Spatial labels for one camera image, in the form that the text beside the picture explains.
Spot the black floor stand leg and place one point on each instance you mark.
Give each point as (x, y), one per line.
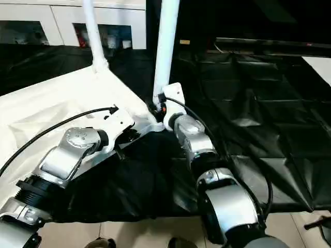
(316, 223)

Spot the white cabinet with glass doors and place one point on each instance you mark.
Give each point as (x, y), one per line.
(51, 15)

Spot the red bottle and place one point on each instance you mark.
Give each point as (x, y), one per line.
(81, 38)

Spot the white flat sheet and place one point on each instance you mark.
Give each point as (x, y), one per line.
(319, 68)

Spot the dark robot body part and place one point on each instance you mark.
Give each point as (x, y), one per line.
(183, 243)
(101, 243)

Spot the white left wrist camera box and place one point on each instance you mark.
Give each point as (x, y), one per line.
(119, 124)

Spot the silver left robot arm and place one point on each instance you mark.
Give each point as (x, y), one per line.
(64, 157)

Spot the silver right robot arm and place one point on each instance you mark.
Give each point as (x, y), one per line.
(204, 155)

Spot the long black metal bar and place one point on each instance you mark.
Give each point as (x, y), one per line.
(271, 44)

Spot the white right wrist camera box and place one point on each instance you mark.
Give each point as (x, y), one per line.
(174, 100)

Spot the black work mat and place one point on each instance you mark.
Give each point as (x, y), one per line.
(144, 180)

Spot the white plastic table top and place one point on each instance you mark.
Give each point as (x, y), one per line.
(51, 103)

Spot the white plastic table leg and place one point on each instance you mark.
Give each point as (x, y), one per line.
(94, 33)
(165, 51)

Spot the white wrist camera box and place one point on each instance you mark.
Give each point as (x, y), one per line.
(174, 100)
(119, 124)

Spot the white jar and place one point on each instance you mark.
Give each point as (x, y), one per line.
(126, 44)
(111, 42)

